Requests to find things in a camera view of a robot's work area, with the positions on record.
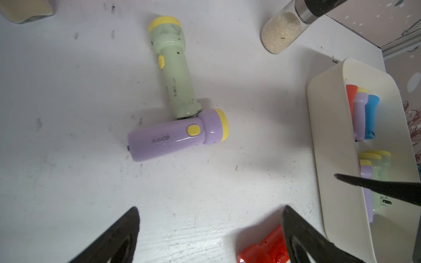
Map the purple flashlight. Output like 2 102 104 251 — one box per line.
353 88 368 141
359 159 375 224

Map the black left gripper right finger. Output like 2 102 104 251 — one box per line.
281 206 363 263

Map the purple flashlight horizontal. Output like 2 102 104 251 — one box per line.
128 109 229 162

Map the blue flashlight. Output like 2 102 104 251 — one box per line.
365 95 380 140

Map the small jar with black lid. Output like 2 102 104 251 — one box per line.
1 0 55 24

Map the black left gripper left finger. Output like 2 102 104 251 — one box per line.
71 207 140 263

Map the green flashlight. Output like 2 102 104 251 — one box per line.
359 152 383 214
370 150 392 212
148 16 202 119

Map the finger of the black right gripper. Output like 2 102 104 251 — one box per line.
334 174 421 207

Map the glass grinder with black cap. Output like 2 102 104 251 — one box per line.
260 0 346 54

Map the green flashlight front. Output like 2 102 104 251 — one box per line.
370 150 392 212

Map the dark red flashlight horizontal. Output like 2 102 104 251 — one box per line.
237 225 289 263

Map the red flashlight white cap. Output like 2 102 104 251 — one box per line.
346 84 358 116

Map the cream plastic storage tray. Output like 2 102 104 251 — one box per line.
307 58 421 263

